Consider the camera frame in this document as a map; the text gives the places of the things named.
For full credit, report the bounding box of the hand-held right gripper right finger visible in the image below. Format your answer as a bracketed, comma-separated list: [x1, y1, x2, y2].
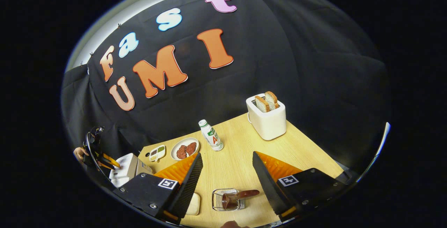
[252, 151, 350, 222]

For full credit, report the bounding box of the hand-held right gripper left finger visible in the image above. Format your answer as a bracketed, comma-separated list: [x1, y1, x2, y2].
[112, 152, 204, 226]

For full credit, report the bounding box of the clear rice container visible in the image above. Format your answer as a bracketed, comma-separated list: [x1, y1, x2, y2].
[185, 192, 201, 216]

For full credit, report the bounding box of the white rice cooker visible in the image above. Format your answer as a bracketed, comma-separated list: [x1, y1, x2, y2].
[109, 153, 154, 188]

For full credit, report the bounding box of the wire chopstick holder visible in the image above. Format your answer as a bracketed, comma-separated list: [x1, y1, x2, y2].
[212, 188, 246, 212]

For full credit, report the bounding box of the white divided sauce dish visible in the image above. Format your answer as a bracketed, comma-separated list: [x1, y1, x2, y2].
[149, 145, 166, 162]

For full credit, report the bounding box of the white round plate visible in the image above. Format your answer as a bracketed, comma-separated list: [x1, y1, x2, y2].
[171, 137, 200, 161]

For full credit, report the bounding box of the white drink bottle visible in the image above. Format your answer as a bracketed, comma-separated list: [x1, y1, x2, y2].
[198, 119, 224, 152]

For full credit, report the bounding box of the white toaster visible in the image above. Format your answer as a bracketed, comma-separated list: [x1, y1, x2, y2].
[246, 94, 287, 141]

